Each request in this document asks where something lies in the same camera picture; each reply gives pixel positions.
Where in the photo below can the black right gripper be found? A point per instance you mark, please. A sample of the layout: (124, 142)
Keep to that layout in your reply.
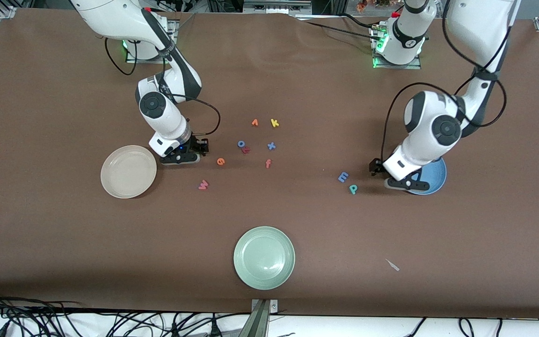
(198, 144)

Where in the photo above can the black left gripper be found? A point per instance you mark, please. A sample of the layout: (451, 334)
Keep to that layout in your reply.
(375, 166)

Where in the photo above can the teal foam letter P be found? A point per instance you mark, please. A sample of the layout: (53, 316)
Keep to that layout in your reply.
(353, 188)

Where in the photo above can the blue foam letter E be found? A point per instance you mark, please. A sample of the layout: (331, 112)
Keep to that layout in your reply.
(343, 177)

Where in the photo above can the pink foam letter w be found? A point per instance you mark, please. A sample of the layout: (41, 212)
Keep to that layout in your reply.
(203, 185)

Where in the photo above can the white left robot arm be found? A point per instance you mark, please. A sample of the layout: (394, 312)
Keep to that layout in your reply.
(431, 126)

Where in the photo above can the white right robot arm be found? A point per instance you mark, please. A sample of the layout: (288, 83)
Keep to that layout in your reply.
(110, 18)

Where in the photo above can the blue round plate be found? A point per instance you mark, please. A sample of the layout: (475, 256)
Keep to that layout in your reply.
(435, 177)

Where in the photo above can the beige round plate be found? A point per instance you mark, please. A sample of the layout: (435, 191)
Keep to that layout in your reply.
(128, 172)

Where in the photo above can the small white paper scrap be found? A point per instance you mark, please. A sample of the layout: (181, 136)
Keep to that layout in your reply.
(393, 266)

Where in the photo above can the brown paper table cover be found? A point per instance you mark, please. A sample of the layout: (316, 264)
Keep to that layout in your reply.
(297, 84)

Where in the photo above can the pale green round plate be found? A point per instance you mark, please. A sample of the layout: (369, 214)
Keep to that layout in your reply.
(264, 258)

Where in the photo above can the orange brown background object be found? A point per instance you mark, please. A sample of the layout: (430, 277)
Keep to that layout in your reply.
(362, 5)

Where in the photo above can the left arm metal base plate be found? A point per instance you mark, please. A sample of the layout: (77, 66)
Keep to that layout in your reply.
(398, 66)

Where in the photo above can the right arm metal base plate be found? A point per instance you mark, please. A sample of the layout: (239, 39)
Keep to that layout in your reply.
(175, 25)

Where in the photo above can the aluminium frame bar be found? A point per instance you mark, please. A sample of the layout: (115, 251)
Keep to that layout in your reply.
(276, 5)

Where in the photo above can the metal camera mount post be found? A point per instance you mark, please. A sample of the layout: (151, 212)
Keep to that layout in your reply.
(261, 320)

